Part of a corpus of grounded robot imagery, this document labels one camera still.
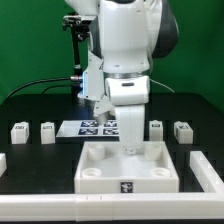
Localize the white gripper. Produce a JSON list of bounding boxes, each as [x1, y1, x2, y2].
[[93, 96, 145, 155]]

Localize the white square tabletop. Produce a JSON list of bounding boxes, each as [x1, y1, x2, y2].
[[74, 141, 179, 194]]

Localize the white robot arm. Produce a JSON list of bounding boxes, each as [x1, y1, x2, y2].
[[64, 0, 179, 154]]

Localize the white block left edge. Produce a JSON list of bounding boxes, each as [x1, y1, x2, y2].
[[0, 153, 7, 177]]

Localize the white L-shaped fence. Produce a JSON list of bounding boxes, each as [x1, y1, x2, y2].
[[0, 151, 224, 222]]

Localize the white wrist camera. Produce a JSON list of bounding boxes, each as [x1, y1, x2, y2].
[[105, 76, 149, 106]]

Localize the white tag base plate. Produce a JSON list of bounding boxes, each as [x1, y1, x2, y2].
[[56, 120, 119, 138]]

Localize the black cable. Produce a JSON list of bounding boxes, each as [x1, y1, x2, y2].
[[2, 76, 83, 103]]

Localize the black camera on stand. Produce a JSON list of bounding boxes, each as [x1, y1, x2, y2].
[[62, 14, 97, 101]]

